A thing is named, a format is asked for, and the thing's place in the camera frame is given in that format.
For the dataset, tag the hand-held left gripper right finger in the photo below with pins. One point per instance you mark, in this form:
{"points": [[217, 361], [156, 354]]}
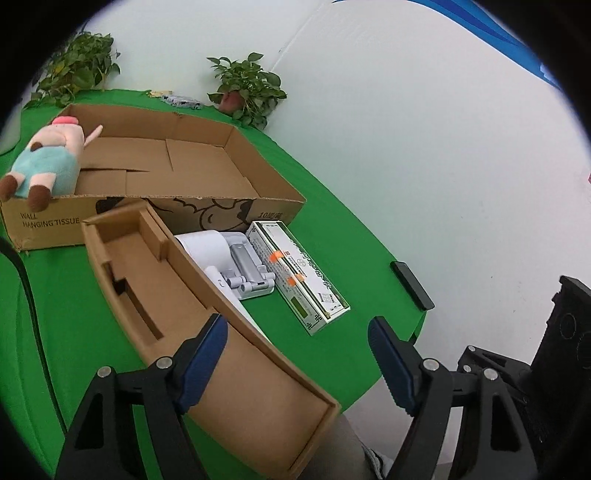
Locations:
{"points": [[392, 364]]}

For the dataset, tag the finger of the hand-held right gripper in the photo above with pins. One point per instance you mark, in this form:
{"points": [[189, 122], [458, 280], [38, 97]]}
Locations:
{"points": [[508, 369]]}

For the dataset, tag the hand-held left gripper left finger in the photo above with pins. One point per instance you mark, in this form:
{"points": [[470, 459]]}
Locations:
{"points": [[203, 364]]}

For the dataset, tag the brown cardboard insert tray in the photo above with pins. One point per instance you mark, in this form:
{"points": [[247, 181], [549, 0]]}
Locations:
{"points": [[152, 286]]}

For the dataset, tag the white handheld vacuum cleaner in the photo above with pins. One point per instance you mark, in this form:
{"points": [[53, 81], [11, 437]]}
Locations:
{"points": [[207, 249]]}

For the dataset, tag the green and white carton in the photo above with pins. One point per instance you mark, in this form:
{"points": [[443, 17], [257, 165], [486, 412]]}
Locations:
{"points": [[295, 277]]}

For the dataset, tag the large shallow cardboard box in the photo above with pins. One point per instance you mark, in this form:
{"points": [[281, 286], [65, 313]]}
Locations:
{"points": [[184, 161]]}

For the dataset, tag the black rectangular block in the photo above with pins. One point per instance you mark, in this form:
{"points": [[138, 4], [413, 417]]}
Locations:
{"points": [[412, 284]]}

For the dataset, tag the person's grey clothing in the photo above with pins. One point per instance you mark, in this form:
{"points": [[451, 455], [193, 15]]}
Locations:
{"points": [[337, 447]]}

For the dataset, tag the pink pig plush toy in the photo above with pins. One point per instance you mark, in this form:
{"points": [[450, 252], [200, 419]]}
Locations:
{"points": [[46, 161]]}

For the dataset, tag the small printed tissue pack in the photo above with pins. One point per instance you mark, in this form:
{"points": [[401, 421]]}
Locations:
{"points": [[182, 101]]}

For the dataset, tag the small yellow packet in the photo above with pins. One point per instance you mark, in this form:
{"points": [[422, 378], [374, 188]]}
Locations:
{"points": [[156, 93]]}

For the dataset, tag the potted plant in pink pot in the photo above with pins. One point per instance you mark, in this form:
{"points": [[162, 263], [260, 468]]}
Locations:
{"points": [[244, 83]]}

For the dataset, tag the large green potted plant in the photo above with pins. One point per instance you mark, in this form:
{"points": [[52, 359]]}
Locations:
{"points": [[78, 64]]}

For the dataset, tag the blue wall banner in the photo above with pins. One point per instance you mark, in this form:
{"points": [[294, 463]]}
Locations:
{"points": [[485, 27]]}

